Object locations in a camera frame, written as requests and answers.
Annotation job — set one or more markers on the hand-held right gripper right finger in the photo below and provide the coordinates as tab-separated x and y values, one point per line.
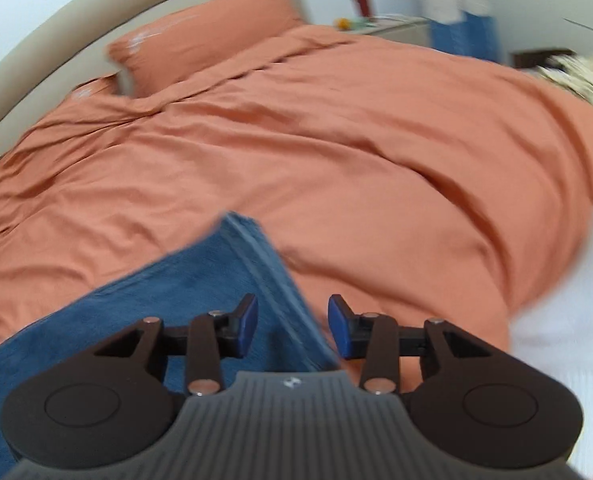
337	325

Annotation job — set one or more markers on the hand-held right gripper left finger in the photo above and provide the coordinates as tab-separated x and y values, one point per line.
249	321

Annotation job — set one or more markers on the blue denim pants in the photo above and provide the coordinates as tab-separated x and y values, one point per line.
126	300

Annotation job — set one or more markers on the orange duvet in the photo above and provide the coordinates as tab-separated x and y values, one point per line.
326	160

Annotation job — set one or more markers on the white knitted garment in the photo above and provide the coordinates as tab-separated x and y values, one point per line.
571	330

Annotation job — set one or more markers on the large orange pillow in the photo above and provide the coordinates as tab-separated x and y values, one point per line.
211	30

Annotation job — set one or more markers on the yellow round object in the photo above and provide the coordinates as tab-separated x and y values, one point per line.
344	23

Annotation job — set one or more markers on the beige nightstand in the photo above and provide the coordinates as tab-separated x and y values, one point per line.
401	30

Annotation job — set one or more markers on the red cup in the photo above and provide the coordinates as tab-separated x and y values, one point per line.
363	5

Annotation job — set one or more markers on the dark wooden furniture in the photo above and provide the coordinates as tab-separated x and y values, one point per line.
531	57

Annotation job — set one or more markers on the white and blue curtain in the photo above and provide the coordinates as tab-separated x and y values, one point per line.
456	5

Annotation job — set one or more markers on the floral patterned cloth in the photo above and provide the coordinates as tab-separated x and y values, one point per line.
583	77

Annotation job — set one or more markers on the beige padded headboard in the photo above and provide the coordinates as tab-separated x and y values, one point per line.
46	27

